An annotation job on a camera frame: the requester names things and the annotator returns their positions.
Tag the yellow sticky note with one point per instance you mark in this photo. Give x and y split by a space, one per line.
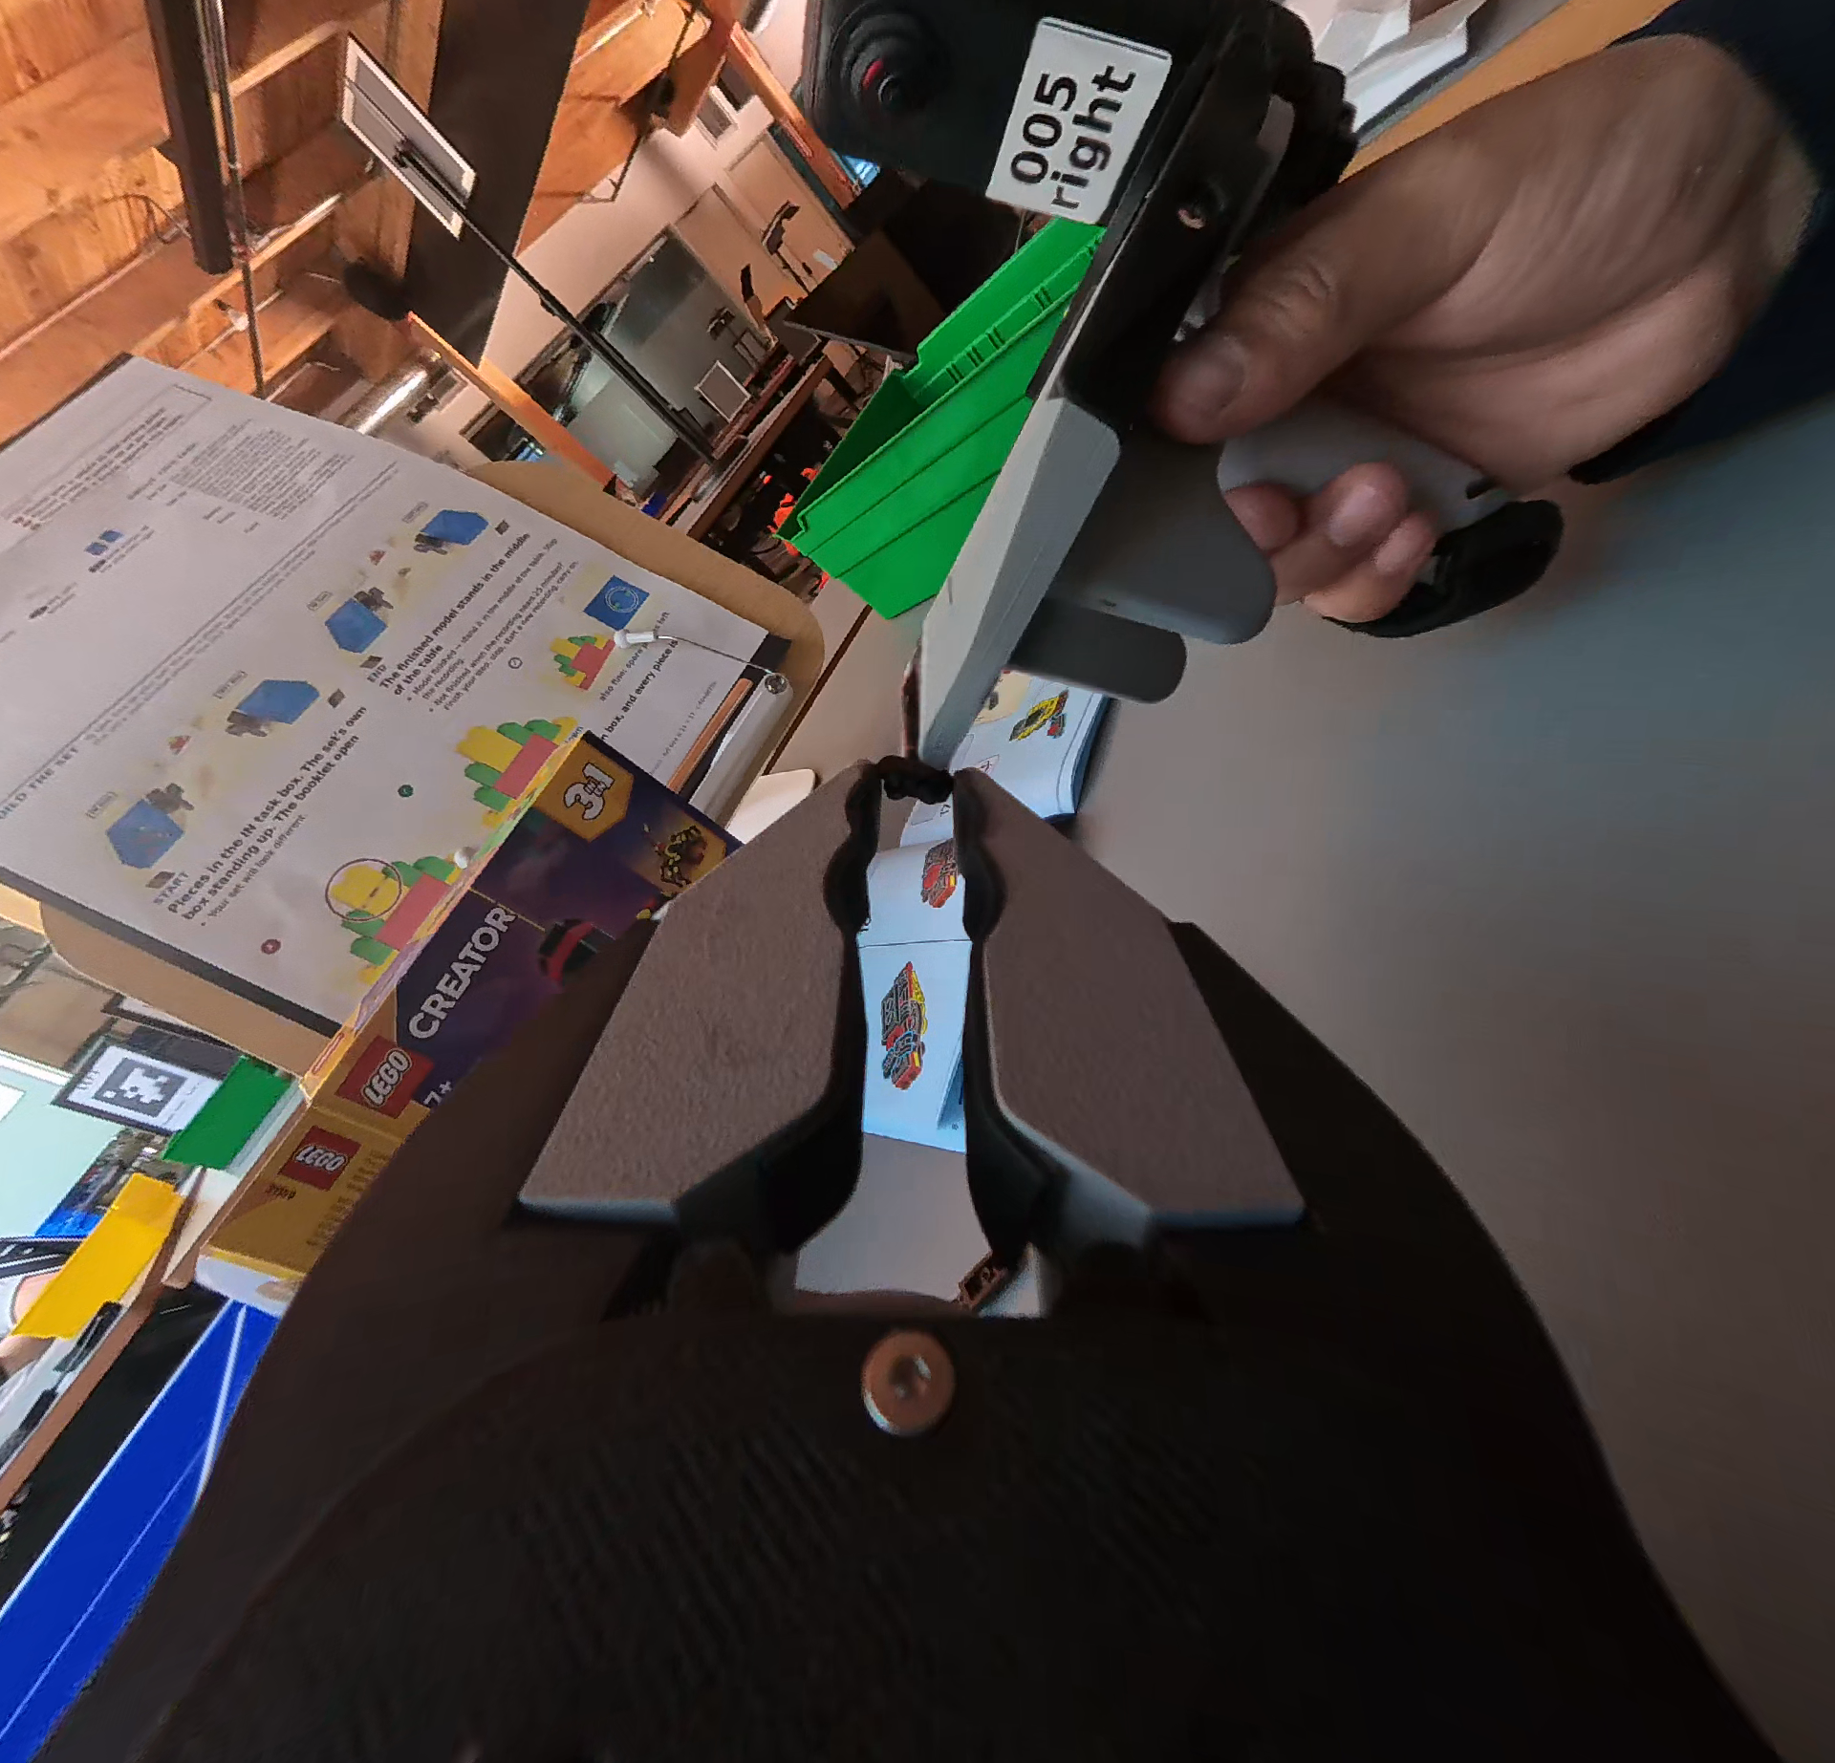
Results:
101 1255

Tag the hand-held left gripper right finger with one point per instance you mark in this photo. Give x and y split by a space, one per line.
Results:
1119 1047

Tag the black and white marker tag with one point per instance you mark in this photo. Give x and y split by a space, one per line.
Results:
135 1082

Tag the white crumpled papers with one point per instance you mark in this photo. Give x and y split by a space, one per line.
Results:
1377 2

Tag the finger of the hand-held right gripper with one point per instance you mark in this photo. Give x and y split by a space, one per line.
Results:
1004 545

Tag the person's right forearm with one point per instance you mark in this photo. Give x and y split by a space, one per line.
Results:
1793 16

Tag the purple and yellow lego box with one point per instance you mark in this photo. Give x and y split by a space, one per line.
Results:
474 962

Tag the hanging ceiling lamp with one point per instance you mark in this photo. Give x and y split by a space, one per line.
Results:
408 145

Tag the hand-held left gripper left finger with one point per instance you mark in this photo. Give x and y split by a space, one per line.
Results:
703 1018

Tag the green plastic bin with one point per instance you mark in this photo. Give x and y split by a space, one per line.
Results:
946 475

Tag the lego instruction booklet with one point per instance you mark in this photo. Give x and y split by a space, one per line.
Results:
903 1018

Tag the printed instruction sheet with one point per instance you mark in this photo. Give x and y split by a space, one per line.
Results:
287 617

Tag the person's right hand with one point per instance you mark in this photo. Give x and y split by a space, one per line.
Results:
1548 258

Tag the green sticky note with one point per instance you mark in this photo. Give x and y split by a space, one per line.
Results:
230 1115

